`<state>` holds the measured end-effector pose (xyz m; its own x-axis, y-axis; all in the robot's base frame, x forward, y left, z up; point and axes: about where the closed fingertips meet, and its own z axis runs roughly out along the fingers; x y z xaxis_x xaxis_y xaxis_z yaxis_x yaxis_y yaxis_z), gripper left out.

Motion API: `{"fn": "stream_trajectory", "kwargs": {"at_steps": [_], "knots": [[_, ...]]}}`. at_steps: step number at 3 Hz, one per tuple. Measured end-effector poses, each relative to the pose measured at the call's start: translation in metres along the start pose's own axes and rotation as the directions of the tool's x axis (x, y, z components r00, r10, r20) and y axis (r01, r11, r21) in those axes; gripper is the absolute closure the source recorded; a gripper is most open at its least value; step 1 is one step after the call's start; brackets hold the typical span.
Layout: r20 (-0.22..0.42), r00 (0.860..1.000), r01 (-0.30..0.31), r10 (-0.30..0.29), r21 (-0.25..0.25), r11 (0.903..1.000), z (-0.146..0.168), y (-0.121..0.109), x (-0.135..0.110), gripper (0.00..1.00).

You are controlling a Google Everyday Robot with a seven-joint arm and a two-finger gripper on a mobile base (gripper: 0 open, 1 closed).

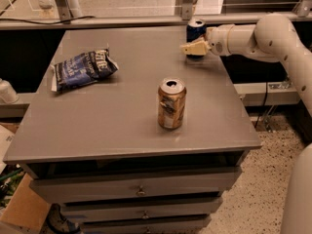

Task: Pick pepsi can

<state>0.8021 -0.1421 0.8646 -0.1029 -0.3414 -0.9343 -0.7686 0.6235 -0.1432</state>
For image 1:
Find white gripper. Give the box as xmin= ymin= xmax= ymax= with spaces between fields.
xmin=180 ymin=24 xmax=234 ymax=56

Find blue pepsi can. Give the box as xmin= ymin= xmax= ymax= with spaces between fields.
xmin=186 ymin=18 xmax=207 ymax=59

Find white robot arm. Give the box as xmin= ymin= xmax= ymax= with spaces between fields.
xmin=180 ymin=13 xmax=312 ymax=234

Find gold beverage can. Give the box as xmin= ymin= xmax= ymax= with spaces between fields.
xmin=158 ymin=77 xmax=186 ymax=130

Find blue chip bag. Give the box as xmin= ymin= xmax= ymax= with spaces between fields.
xmin=52 ymin=49 xmax=119 ymax=92

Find grey drawer cabinet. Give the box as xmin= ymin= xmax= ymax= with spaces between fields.
xmin=5 ymin=26 xmax=260 ymax=234

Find top drawer knob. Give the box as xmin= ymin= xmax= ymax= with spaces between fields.
xmin=136 ymin=186 xmax=146 ymax=197

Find drawer knob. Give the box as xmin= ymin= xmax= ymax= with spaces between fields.
xmin=141 ymin=212 xmax=150 ymax=219
xmin=136 ymin=186 xmax=146 ymax=197

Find middle drawer knob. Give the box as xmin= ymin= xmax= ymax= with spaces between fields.
xmin=141 ymin=212 xmax=150 ymax=219

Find white round object left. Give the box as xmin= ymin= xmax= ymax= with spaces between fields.
xmin=0 ymin=79 xmax=19 ymax=103

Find cardboard box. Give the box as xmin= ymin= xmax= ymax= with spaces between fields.
xmin=0 ymin=175 xmax=51 ymax=234

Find black hanging cable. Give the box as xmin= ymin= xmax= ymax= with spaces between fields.
xmin=253 ymin=81 xmax=270 ymax=129

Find black cable on rail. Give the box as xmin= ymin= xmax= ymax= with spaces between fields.
xmin=0 ymin=15 xmax=97 ymax=26

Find grey metal railing frame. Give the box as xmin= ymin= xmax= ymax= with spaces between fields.
xmin=0 ymin=0 xmax=312 ymax=30

